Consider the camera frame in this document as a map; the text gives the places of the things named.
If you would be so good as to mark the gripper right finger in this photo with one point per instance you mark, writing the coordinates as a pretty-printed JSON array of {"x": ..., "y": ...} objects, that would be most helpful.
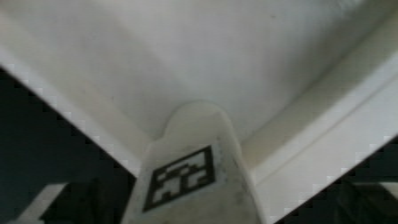
[{"x": 367, "y": 204}]

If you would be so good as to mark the white table leg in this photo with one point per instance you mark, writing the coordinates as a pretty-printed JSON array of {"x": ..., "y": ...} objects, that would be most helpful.
[{"x": 194, "y": 189}]

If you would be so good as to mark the white L-shaped fence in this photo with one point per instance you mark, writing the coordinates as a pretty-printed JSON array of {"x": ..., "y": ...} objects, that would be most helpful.
[{"x": 342, "y": 148}]

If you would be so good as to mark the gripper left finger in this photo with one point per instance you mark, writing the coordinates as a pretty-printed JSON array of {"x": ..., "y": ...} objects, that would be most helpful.
[{"x": 79, "y": 203}]

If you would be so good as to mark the white square table top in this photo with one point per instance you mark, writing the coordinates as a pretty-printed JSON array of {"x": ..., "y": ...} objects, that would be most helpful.
[{"x": 123, "y": 57}]

